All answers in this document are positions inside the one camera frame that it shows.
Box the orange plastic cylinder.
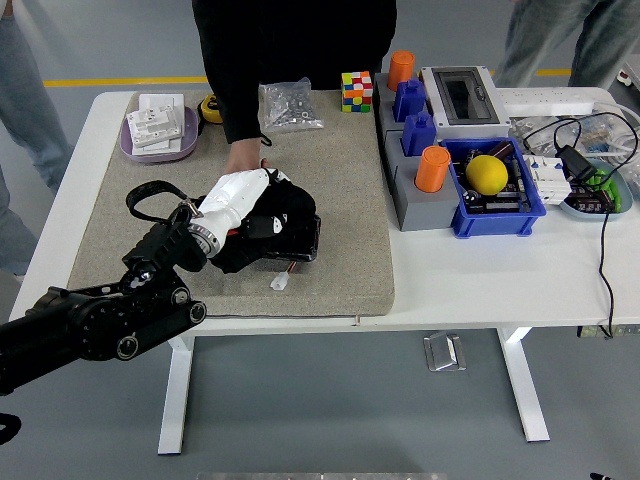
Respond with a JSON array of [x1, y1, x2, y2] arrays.
[[387, 50, 418, 93], [414, 145, 452, 194]]

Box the metal floor plate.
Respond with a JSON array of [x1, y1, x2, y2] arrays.
[[422, 331, 467, 373]]

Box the white cable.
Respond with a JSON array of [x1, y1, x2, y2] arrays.
[[592, 99, 640, 166]]

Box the white wall switch plate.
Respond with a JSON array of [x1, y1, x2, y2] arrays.
[[131, 135, 179, 155], [138, 93, 185, 115], [125, 107, 185, 148]]

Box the white table leg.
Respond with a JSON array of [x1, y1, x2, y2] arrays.
[[157, 335, 196, 456], [496, 327, 551, 444]]

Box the black panel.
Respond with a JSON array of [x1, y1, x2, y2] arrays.
[[264, 214, 322, 264]]

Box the black power adapter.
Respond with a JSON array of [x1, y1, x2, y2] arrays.
[[557, 144, 599, 185]]

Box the blue plastic bin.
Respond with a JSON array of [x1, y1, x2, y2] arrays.
[[440, 137, 547, 239]]

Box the white scale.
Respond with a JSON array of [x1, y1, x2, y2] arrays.
[[615, 53, 640, 94]]

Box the purple oval tray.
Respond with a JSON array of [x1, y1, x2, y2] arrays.
[[118, 105, 201, 165]]

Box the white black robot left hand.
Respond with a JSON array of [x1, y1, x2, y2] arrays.
[[192, 168, 292, 240]]

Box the grey-brown mat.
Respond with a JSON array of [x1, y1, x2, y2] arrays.
[[64, 88, 396, 320]]

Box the green plastic parts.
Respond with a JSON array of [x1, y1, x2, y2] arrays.
[[587, 168, 624, 211]]

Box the person's right hand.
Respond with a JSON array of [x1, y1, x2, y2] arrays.
[[223, 138, 271, 176]]

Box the bystander in grey-green trousers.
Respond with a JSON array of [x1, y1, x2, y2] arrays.
[[494, 0, 640, 91]]

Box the yellow black tape measure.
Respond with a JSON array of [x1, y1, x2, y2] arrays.
[[195, 92, 226, 136]]

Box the black adapter cord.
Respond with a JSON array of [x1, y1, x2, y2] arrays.
[[522, 112, 640, 341]]

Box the clear bag of metal nuts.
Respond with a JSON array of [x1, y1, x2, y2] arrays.
[[258, 77, 325, 135]]

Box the blue plastic block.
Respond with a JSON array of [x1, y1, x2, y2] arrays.
[[402, 111, 438, 158], [392, 78, 428, 124]]

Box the white power strip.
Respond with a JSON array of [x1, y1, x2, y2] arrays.
[[492, 87, 596, 117]]

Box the multicolour puzzle cube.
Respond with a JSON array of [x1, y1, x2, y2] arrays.
[[341, 70, 375, 113]]

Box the person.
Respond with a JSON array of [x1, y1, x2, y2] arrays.
[[191, 0, 399, 147]]

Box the grey electrical distribution box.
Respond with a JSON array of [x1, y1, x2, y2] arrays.
[[419, 65, 512, 141]]

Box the bystander in blue jeans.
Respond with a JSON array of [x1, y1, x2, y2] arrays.
[[0, 0, 76, 277]]

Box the light blue tray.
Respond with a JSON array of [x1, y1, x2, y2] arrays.
[[558, 159, 634, 223]]

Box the white connector with wires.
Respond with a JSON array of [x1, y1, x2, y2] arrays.
[[269, 257, 301, 292]]

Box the yellow ball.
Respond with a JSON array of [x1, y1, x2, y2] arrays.
[[465, 154, 510, 196]]

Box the clear bag of small parts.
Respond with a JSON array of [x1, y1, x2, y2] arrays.
[[509, 113, 626, 156]]

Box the white circuit breaker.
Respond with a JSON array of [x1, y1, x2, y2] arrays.
[[523, 153, 573, 206]]

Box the black rag with red patch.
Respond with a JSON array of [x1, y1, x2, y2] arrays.
[[207, 172, 319, 275]]

